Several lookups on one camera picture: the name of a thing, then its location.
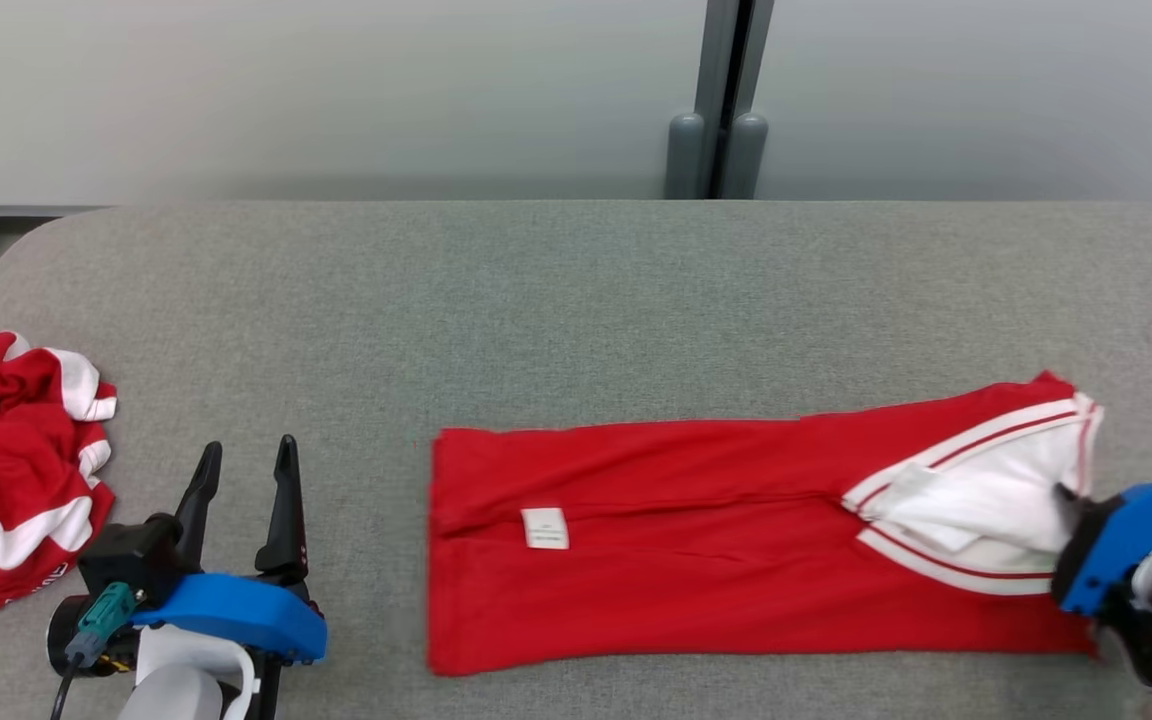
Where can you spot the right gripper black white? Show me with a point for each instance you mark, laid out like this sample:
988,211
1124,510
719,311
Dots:
1141,640

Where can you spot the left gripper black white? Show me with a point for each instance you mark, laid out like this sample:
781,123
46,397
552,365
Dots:
186,680

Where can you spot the red garment white striped trim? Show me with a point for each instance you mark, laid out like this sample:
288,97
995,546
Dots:
686,580

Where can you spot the crumpled red white garment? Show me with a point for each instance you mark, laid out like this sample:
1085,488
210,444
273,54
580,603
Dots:
6,460

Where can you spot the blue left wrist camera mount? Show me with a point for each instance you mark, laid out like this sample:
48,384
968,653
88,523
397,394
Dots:
236,610

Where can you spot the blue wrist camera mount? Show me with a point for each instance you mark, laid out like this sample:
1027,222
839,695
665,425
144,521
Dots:
236,610
1126,530

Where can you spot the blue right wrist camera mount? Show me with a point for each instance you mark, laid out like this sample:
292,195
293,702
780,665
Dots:
1126,530

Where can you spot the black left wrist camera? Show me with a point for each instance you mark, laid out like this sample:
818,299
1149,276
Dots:
131,555

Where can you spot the grey partition frame post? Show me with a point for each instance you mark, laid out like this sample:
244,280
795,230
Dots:
744,160
684,160

